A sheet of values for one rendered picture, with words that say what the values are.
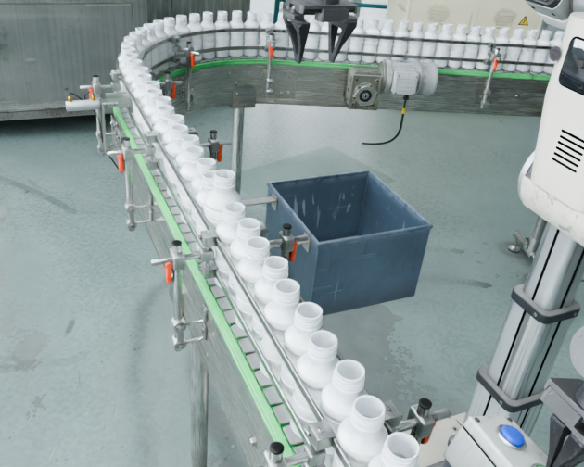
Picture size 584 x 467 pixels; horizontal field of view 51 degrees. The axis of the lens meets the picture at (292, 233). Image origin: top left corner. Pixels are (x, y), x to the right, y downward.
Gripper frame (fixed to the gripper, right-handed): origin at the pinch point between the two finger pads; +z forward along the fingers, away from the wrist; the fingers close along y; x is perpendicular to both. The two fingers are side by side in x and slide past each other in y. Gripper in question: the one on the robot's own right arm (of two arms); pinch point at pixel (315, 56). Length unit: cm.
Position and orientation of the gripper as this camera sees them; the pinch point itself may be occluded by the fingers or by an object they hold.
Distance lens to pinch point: 107.4
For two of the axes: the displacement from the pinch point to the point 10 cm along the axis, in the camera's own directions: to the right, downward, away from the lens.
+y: -9.1, 1.4, -3.9
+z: -0.9, 8.5, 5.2
